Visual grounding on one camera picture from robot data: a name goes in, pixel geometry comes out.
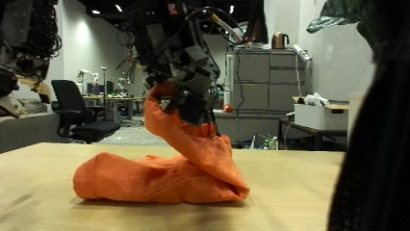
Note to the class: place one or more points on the brown sofa cushion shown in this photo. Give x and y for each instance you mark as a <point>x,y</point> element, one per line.
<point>33,106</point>

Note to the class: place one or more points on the red ball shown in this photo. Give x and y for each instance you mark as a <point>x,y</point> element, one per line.
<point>228,109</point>

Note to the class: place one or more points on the black side table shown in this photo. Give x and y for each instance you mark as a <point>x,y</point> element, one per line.
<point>315,131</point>

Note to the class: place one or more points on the white plastic bag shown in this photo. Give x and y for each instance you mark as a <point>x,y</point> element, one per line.
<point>315,100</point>

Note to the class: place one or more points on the green plastic bottle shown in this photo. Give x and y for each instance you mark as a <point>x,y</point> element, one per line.
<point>273,143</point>

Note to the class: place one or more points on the tall grey filing cabinet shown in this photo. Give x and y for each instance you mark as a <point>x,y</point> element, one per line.
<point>260,80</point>

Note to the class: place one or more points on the white storage box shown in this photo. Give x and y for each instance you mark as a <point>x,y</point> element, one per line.
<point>315,117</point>

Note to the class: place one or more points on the wooden office desk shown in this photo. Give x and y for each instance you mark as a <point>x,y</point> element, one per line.
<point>114,101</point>

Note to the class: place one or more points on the white round planter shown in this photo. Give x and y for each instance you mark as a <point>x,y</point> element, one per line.
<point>357,115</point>

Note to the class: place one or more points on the low grey cabinet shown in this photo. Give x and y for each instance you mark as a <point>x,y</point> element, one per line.
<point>248,128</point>

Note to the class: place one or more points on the grey sofa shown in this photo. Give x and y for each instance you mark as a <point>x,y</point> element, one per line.
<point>25,131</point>

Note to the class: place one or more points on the orange button-up shirt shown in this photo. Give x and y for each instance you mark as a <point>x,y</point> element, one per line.
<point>162,179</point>

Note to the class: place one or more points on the white power strip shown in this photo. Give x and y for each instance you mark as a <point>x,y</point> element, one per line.
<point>301,53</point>

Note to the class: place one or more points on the black office chair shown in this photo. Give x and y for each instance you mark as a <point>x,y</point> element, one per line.
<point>93,130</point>

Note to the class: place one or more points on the copper kettle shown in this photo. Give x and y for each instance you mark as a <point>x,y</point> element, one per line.
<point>279,41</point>

